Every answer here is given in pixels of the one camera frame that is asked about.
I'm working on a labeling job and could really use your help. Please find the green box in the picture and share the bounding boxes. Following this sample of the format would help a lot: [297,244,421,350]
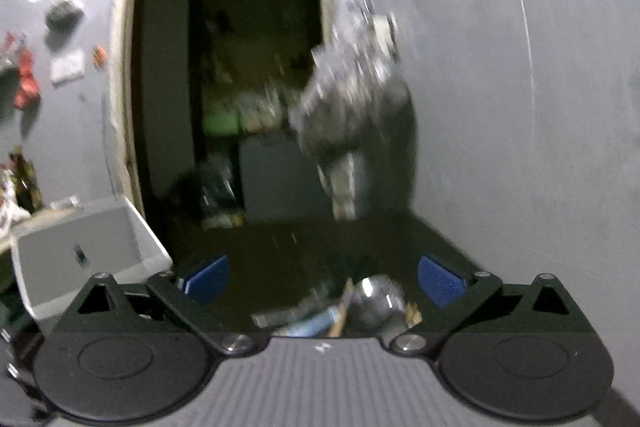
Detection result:
[202,112,242,136]

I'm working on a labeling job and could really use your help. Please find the white perforated utensil basket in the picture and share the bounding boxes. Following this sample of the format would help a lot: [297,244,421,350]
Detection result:
[11,196,174,324]

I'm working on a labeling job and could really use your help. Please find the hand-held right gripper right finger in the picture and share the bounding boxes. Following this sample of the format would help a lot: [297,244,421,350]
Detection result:
[390,255,596,358]

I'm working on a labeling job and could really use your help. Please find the metal spoon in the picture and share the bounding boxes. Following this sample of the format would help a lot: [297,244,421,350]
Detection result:
[350,274,407,340]

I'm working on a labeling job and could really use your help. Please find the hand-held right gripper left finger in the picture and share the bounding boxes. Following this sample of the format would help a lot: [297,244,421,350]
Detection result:
[50,254,256,358]

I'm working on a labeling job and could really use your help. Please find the light blue handled utensil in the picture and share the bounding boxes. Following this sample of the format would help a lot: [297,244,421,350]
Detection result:
[272,307,342,338]

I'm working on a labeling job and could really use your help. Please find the red snack packets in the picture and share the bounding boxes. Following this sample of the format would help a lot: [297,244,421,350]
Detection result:
[0,32,26,70]

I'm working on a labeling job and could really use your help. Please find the dark sauce bottle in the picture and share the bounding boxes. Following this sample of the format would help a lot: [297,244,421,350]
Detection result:
[7,147,44,214]

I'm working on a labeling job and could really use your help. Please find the dark hanging net bag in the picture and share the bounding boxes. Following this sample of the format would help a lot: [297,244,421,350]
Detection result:
[45,0,84,31]

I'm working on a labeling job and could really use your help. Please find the white wall switch plate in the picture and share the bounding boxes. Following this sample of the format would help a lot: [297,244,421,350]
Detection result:
[50,51,86,86]

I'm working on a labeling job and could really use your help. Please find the pale door frame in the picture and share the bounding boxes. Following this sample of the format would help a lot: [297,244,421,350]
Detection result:
[102,0,342,220]

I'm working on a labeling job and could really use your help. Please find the clear plastic hanging bag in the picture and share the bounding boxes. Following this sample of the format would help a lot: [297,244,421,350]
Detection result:
[289,0,417,222]

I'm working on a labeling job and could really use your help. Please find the wooden chopstick purple band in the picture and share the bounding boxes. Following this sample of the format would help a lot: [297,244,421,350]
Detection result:
[327,278,355,338]

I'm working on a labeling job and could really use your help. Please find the grey cabinet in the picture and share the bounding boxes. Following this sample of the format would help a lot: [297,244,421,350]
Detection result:
[239,132,337,224]

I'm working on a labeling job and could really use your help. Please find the red plastic bag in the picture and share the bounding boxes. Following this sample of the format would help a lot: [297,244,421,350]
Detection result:
[13,49,42,108]

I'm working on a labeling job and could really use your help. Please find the black garbage bag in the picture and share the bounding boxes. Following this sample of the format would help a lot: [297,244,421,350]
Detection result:
[167,162,243,229]

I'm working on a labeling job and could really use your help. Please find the dark wooden shelf cabinet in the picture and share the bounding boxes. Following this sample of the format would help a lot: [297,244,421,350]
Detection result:
[189,0,322,145]

